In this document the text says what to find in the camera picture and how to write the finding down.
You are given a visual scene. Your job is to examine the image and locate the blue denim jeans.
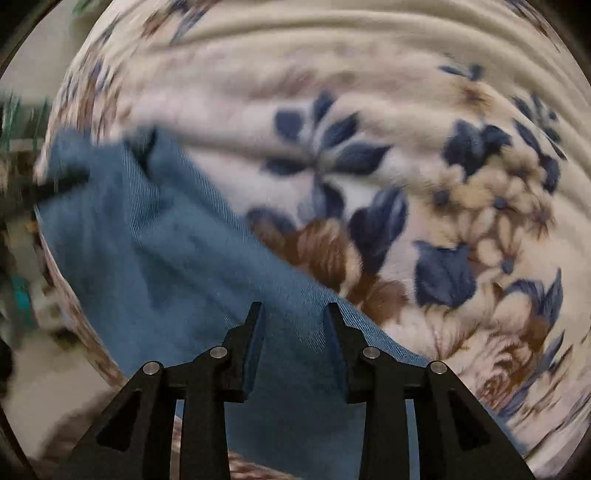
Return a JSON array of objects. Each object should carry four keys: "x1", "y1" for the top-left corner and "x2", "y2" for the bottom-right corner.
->
[{"x1": 38, "y1": 129, "x2": 425, "y2": 479}]

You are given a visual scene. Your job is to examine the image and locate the floral bed blanket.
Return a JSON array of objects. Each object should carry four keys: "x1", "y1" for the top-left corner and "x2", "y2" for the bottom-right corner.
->
[{"x1": 35, "y1": 1, "x2": 590, "y2": 479}]

